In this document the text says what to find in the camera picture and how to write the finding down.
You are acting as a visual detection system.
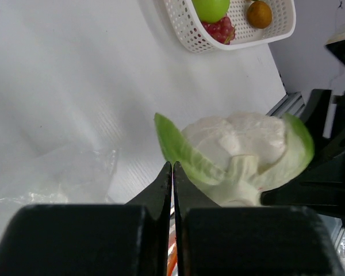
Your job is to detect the white cauliflower green leaves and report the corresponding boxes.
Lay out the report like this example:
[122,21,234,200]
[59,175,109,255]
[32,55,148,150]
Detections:
[154,112,315,206]

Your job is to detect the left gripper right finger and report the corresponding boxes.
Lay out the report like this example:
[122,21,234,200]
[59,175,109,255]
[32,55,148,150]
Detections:
[172,163,344,275]

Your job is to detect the aluminium mounting rail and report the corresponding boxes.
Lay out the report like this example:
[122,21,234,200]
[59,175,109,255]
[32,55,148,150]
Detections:
[267,92,305,118]

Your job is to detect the round orange brown fruit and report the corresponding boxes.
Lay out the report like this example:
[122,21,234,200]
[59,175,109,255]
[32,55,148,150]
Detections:
[246,1,273,29]

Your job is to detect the red grape bunch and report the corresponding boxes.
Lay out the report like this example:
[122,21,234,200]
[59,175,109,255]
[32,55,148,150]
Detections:
[201,16,236,45]

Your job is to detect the green apple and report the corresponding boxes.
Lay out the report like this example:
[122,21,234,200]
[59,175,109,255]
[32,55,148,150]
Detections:
[192,0,230,24]

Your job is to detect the clear zip bag orange zipper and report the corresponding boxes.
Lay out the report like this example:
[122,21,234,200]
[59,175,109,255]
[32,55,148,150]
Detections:
[0,144,118,205]

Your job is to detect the white perforated plastic basket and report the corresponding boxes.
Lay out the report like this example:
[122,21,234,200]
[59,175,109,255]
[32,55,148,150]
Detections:
[154,0,296,53]

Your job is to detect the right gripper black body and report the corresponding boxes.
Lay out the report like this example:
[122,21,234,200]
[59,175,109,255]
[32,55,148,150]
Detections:
[325,92,345,150]

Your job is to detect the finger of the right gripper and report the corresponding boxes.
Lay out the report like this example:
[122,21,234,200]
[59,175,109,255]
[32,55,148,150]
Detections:
[300,89,332,138]
[260,138,345,223]

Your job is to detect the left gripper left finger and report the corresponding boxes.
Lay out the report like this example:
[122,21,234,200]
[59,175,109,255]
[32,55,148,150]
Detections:
[0,163,173,275]

